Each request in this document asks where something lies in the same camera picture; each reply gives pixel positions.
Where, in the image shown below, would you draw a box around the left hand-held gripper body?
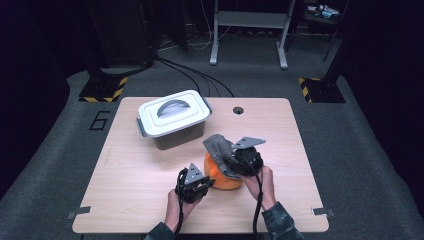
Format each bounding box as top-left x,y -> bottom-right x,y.
174,162 -> 209,204

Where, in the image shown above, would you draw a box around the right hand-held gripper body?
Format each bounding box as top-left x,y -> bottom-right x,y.
228,136 -> 267,178

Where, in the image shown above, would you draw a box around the orange mango-shaped fruit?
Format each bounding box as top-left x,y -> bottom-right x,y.
203,151 -> 244,191

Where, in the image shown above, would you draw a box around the grey cloth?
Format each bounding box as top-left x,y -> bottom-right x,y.
202,133 -> 241,179

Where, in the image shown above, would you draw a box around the grey transparent storage box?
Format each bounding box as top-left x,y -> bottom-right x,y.
135,116 -> 206,151

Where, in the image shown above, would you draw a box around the white lid with grey handle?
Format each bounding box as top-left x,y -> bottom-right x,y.
138,89 -> 213,138

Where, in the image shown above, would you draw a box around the person's left hand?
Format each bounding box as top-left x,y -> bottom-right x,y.
164,189 -> 201,233

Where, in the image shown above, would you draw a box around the person's right hand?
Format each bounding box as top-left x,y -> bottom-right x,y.
239,165 -> 278,211

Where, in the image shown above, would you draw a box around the dark shelf with clutter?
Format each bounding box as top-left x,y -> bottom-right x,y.
303,0 -> 349,61

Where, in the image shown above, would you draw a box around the black cabinet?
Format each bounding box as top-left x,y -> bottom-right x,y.
83,0 -> 158,68

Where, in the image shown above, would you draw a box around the left hand-held gripper cable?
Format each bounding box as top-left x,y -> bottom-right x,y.
174,168 -> 188,236

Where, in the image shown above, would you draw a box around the hand-held gripper cable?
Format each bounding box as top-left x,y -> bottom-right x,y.
238,154 -> 264,240
174,168 -> 188,236

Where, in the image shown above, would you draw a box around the right hand-held gripper cable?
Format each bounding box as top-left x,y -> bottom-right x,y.
238,154 -> 264,240

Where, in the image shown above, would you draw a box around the grey table bracket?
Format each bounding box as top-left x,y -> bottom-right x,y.
311,207 -> 335,218
66,205 -> 92,220

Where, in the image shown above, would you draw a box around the black floor cables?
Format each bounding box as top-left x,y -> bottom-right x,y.
156,56 -> 235,98

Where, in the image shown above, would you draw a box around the black yellow striped base plate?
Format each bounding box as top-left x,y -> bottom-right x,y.
298,77 -> 347,104
78,77 -> 129,103

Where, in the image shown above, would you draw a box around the white cables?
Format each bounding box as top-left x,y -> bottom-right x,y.
186,0 -> 231,51

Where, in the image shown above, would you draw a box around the white metal desk frame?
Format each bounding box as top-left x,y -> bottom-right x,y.
209,0 -> 296,70

